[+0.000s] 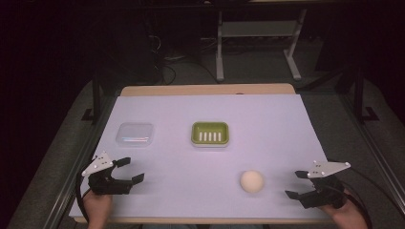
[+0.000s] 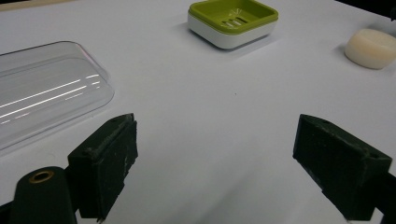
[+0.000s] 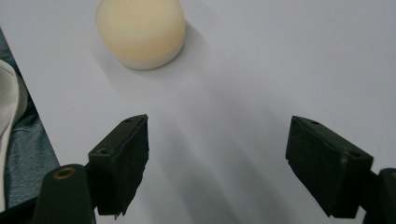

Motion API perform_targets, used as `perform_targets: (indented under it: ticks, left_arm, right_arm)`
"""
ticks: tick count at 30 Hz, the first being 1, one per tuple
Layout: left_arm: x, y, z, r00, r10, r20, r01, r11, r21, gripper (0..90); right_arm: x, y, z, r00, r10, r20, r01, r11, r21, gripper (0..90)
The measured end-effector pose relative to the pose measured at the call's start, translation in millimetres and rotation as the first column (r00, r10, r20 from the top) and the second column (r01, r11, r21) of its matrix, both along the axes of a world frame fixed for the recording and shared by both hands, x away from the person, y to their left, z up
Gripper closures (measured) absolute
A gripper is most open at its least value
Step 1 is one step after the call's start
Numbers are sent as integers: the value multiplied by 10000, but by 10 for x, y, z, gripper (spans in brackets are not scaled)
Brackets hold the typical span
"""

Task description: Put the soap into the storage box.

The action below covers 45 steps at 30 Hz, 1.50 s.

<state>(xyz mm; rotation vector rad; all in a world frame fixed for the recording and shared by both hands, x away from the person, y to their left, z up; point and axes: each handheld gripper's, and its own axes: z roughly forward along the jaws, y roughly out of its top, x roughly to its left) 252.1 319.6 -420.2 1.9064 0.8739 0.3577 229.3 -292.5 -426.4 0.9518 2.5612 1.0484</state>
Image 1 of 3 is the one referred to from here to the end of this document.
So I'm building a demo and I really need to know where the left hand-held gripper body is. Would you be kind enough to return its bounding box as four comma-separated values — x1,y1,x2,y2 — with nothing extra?
81,151,134,196

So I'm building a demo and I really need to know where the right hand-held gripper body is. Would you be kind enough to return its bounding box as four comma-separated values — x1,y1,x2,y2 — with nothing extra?
301,160,352,210

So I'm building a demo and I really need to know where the clear plastic lid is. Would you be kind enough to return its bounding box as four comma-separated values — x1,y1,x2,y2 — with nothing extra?
116,121,156,148

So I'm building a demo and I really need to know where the round white soap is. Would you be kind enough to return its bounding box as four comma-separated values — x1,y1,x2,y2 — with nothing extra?
240,170,266,194

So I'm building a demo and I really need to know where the green soap dish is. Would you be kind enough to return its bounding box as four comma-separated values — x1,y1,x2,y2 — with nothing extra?
190,120,230,148

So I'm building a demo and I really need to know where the person's left hand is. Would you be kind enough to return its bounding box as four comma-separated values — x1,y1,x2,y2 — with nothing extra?
82,190,114,229

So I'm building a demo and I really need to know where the person's right hand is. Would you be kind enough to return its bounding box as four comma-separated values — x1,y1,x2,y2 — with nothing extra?
318,190,369,229

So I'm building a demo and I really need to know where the white table sheet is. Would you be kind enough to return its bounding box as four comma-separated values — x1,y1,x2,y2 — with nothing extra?
68,94,334,221

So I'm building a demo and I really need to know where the black metal stand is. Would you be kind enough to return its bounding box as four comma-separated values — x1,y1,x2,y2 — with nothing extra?
335,63,380,124
80,79,103,125

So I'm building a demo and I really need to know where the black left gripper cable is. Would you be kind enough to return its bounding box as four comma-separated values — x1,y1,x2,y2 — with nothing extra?
75,171,94,221

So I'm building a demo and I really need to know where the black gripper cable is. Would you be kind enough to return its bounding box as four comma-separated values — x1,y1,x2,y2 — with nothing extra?
75,171,94,221
337,180,373,229

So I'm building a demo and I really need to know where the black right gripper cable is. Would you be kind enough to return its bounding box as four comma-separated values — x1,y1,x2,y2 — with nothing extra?
337,180,373,229

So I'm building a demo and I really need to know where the aluminium frame rail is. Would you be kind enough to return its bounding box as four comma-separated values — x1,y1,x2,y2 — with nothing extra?
336,94,405,208
40,94,119,229

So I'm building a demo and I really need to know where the floor cables bundle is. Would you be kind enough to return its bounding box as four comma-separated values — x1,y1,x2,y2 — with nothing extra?
147,33,221,86

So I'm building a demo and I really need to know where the white metal table frame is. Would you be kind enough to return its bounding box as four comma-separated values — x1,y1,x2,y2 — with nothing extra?
215,9,309,83

